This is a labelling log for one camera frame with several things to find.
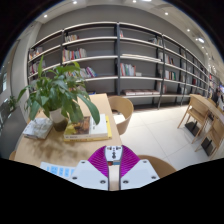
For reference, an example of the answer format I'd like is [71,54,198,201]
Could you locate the white magazine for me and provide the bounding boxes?
[22,117,54,140]

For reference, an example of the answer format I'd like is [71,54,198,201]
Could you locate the green plant in white pot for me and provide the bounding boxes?
[16,54,101,132]

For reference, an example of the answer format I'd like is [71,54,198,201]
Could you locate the small potted floor plant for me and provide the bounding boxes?
[6,95,18,111]

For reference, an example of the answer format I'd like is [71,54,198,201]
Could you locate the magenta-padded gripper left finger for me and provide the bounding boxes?
[69,145,111,192]

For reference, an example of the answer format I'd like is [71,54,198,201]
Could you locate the grey shelf unit with books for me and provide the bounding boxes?
[27,21,221,109]

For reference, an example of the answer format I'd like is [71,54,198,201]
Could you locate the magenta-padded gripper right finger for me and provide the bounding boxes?
[120,145,160,191]

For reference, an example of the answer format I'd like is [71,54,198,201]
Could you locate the ceiling lights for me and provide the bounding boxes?
[43,0,206,44]

